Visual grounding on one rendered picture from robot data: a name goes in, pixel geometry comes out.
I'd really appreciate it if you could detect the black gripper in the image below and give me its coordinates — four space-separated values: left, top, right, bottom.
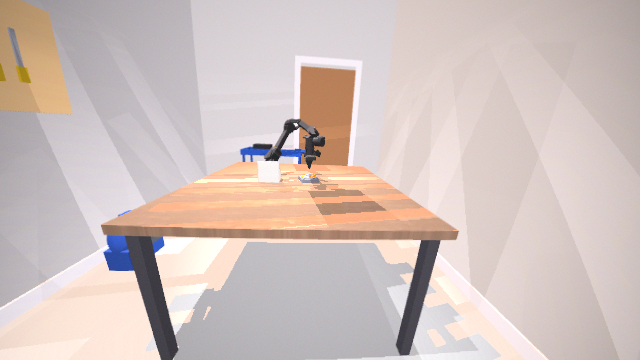
304 146 316 169

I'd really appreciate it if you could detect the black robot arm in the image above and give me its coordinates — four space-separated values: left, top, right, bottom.
264 118 325 162

